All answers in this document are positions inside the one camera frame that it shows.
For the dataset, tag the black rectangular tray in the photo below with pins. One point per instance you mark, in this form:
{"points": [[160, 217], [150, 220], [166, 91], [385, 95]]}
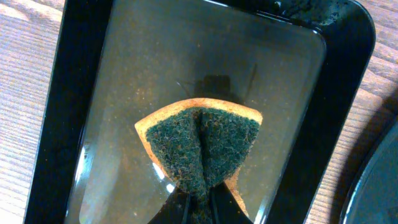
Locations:
{"points": [[299, 63]]}

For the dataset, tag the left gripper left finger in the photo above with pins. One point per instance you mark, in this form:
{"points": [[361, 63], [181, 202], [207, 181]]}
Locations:
{"points": [[176, 209]]}

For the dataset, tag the orange green scrub sponge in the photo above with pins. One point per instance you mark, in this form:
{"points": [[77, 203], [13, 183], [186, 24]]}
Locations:
{"points": [[198, 144]]}

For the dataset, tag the black round tray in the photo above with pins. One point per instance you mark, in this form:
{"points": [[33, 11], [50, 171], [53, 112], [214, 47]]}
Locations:
{"points": [[372, 197]]}

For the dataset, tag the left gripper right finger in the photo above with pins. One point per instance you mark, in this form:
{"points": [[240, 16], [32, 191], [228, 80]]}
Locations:
{"points": [[224, 208]]}

